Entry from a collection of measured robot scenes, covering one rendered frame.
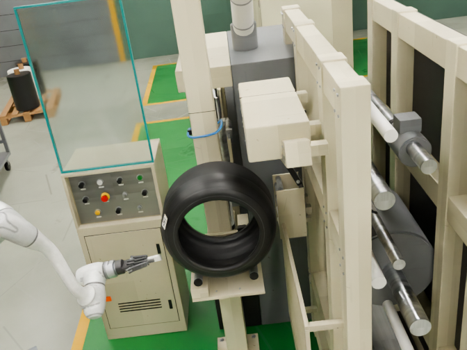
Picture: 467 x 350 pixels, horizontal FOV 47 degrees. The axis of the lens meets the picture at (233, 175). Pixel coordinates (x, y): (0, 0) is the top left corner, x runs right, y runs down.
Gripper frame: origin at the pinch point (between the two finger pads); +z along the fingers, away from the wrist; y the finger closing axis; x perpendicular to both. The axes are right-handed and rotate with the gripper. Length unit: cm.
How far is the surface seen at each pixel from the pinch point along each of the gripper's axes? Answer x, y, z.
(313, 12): -33, 318, 143
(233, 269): 9.0, -11.9, 38.6
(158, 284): 56, 57, -22
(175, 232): -18.6, -11.8, 17.5
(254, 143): -63, -36, 65
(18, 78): -3, 563, -266
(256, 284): 27, -4, 46
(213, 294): 23.6, -8.9, 24.3
